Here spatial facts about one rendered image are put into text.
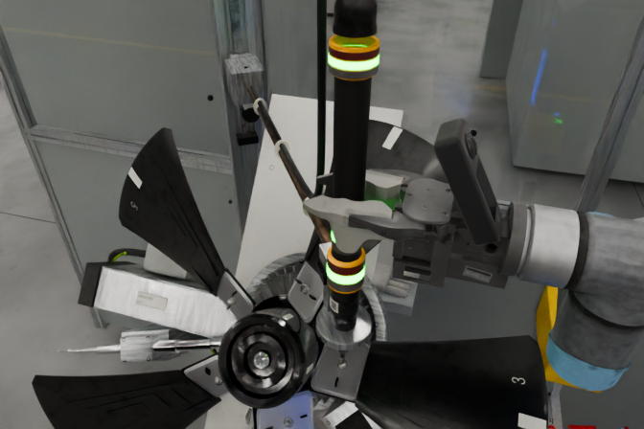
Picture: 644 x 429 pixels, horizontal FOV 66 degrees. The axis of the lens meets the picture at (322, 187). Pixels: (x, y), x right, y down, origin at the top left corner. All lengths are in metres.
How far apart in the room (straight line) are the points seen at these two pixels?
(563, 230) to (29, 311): 2.47
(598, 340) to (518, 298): 1.01
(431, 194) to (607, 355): 0.23
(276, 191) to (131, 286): 0.31
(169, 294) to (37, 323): 1.76
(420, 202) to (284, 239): 0.49
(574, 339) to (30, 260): 2.73
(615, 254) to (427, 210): 0.16
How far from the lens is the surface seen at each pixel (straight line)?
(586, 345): 0.57
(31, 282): 2.86
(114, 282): 0.96
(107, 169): 1.78
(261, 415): 0.72
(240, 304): 0.73
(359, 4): 0.41
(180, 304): 0.89
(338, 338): 0.62
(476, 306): 1.59
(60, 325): 2.58
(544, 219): 0.49
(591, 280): 0.50
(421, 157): 0.65
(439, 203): 0.49
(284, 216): 0.94
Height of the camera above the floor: 1.76
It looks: 34 degrees down
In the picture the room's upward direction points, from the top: straight up
